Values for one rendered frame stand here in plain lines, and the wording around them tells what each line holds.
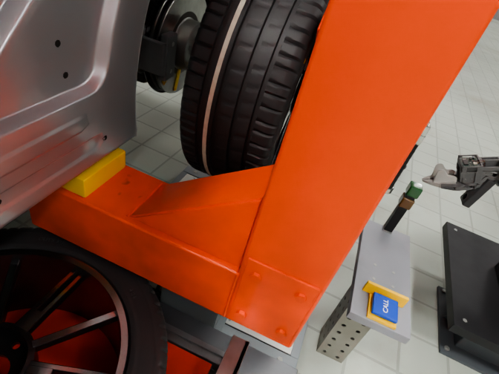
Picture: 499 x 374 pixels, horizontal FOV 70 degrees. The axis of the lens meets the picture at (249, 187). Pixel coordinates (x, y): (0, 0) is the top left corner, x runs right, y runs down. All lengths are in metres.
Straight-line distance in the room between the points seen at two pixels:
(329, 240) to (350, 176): 0.12
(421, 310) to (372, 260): 0.69
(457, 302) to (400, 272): 0.35
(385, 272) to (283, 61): 0.74
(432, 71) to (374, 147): 0.11
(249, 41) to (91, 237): 0.55
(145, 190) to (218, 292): 0.28
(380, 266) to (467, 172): 0.38
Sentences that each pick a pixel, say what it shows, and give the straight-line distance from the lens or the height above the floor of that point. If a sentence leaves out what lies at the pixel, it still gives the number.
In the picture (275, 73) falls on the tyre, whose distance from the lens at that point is 0.75.
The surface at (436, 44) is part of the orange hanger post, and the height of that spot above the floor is 1.17.
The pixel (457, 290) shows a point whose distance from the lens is 1.58.
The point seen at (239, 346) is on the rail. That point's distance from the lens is 0.96.
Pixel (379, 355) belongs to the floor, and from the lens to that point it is 1.61.
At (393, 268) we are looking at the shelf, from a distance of 1.24.
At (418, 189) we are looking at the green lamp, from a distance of 1.25.
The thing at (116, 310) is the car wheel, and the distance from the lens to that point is 0.86.
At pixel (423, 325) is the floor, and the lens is 1.82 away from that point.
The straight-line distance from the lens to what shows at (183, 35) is 1.14.
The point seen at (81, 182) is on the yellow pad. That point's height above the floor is 0.72.
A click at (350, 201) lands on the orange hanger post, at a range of 0.53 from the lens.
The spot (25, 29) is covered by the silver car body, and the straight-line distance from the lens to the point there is 0.62.
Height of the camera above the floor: 1.24
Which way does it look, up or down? 38 degrees down
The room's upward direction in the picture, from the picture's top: 16 degrees clockwise
